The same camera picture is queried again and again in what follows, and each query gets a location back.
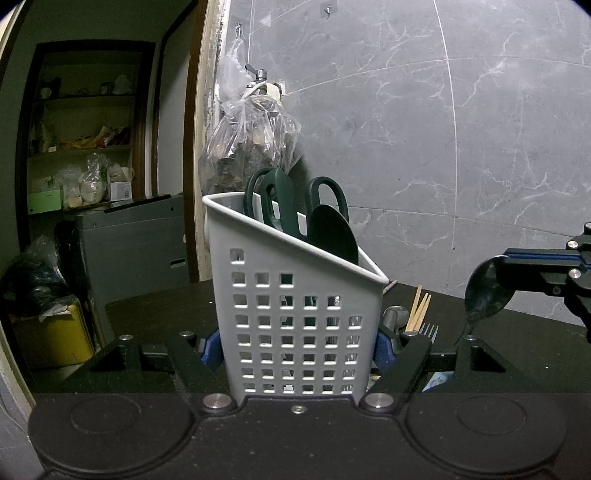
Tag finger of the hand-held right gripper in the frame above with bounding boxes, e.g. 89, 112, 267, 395
502, 222, 591, 268
507, 264, 591, 344

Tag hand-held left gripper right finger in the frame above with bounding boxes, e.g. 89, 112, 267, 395
359, 329, 525, 413

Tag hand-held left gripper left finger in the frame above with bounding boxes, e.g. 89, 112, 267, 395
69, 329, 237, 413

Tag steel spoon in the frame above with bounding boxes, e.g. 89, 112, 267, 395
456, 257, 516, 344

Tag white perforated utensil basket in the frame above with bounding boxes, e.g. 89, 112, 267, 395
202, 191, 390, 400

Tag dark green scissors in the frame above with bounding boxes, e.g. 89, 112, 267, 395
244, 167, 350, 241

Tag grey cabinet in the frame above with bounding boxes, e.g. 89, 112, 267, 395
74, 194, 189, 296

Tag yellow box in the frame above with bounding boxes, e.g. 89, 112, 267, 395
11, 298, 95, 370

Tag black plastic bag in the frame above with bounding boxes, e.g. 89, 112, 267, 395
0, 235, 79, 317

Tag clear bag of dried goods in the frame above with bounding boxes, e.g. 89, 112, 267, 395
58, 154, 112, 208

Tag clear plastic bag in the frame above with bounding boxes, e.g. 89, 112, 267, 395
199, 34, 303, 195

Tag light green box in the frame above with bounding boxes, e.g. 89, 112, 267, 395
27, 191, 63, 214

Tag pile of snack packets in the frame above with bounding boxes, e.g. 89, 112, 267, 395
55, 126, 132, 149

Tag wooden shelf unit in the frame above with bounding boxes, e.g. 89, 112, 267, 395
25, 41, 158, 215

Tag wooden door frame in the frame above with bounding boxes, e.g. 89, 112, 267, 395
182, 0, 232, 283

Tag metal wall faucet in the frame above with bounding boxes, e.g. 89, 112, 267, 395
244, 64, 284, 100

